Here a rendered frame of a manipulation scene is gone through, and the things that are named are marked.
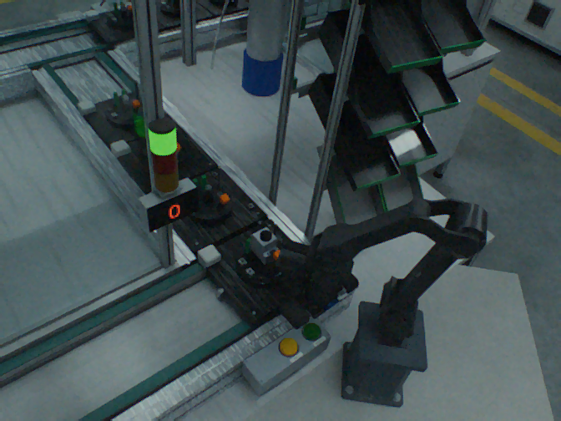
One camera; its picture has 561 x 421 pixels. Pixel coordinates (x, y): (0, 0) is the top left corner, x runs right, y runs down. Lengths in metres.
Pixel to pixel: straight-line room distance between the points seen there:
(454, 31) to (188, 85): 1.20
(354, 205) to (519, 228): 1.93
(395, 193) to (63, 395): 0.97
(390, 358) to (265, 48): 1.26
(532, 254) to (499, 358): 1.66
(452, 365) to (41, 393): 0.97
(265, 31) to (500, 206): 1.90
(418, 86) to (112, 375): 0.97
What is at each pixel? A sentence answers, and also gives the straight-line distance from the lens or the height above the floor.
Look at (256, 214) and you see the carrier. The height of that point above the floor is 0.97.
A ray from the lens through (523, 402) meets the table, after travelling 1.45.
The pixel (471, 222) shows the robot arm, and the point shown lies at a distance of 0.86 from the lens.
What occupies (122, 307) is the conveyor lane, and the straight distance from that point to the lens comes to 1.28.
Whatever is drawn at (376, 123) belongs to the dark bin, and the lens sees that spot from 1.15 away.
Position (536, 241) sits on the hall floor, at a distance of 3.18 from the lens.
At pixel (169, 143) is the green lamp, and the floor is 1.39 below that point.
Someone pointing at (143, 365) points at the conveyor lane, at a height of 0.92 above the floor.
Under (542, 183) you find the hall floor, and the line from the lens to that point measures 3.60.
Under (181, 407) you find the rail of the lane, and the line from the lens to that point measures 1.18.
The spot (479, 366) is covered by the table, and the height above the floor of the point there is 0.86.
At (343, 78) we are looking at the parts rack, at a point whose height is 1.45.
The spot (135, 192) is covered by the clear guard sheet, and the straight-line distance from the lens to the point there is 1.10.
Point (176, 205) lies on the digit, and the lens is 1.11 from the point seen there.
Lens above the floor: 2.01
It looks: 46 degrees down
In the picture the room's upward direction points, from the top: 9 degrees clockwise
